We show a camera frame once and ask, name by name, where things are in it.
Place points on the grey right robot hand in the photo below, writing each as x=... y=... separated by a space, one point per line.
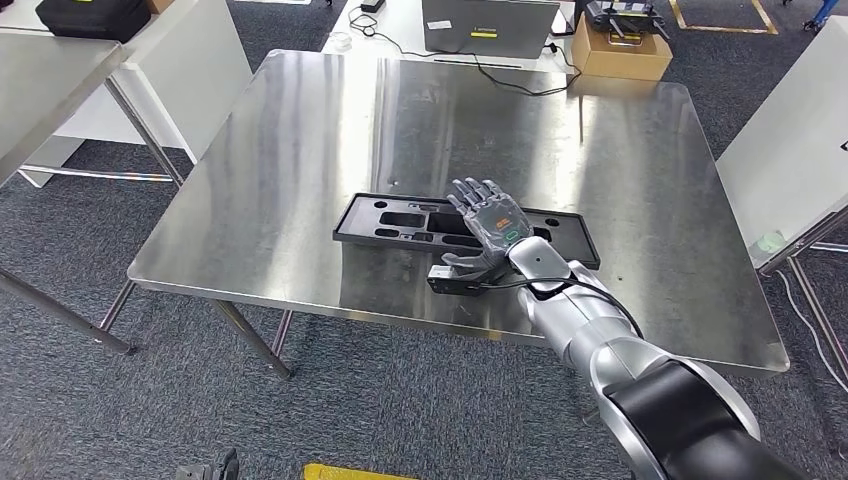
x=497 y=228

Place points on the long black plastic car part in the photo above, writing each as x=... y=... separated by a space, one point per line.
x=371 y=228

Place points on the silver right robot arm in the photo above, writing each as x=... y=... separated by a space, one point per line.
x=596 y=331

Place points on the steel workbench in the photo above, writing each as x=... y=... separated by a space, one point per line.
x=331 y=132

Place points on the grey flat panel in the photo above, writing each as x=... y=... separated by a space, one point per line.
x=490 y=26

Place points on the brown cardboard box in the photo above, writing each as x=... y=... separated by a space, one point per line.
x=623 y=63

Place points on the white desk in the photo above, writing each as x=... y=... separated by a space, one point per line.
x=397 y=26

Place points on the black remote controller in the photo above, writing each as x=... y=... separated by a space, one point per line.
x=626 y=16

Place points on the black power adapter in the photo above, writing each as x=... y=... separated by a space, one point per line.
x=373 y=5

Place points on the pale green tape roll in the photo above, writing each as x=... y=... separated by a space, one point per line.
x=770 y=244

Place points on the steel table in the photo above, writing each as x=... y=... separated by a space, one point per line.
x=40 y=86
x=788 y=146

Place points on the white cabinet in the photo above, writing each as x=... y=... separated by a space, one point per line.
x=199 y=66

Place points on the small brown box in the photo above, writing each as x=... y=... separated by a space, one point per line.
x=159 y=5

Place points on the black carrying case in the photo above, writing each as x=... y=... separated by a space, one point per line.
x=93 y=20

